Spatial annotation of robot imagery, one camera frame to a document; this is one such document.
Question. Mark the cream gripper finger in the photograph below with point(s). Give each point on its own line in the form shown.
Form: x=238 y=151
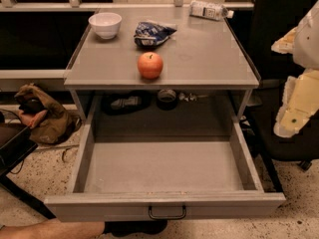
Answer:
x=285 y=45
x=300 y=101

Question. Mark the white ceramic bowl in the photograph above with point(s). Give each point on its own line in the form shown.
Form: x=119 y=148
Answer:
x=106 y=25

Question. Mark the person's bare leg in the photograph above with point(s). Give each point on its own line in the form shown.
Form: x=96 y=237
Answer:
x=54 y=229

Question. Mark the brown bag on floor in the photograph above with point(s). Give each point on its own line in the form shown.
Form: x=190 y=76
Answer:
x=53 y=125

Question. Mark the black sock shoe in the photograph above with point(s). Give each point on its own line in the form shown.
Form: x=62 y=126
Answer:
x=122 y=229

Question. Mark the blue chip bag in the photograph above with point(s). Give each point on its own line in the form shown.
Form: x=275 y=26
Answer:
x=152 y=33

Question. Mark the clear plastic water bottle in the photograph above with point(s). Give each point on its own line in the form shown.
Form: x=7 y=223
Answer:
x=208 y=10

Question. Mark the black headphones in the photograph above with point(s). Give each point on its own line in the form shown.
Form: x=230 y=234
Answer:
x=31 y=106

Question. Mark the black shoe under cabinet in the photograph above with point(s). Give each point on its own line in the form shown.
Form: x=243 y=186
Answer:
x=116 y=104

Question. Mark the red orange apple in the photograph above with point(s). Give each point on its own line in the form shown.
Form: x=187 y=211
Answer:
x=150 y=65

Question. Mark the black office chair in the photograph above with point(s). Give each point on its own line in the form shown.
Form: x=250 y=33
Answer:
x=257 y=29

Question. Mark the black drawer handle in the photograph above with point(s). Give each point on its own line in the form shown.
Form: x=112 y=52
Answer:
x=167 y=213

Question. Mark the grey open top drawer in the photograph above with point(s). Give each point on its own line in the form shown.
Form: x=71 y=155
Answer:
x=189 y=156

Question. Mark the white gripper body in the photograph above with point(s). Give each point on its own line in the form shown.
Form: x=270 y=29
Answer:
x=307 y=42

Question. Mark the black laptop case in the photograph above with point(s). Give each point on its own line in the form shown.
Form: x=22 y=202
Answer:
x=15 y=145

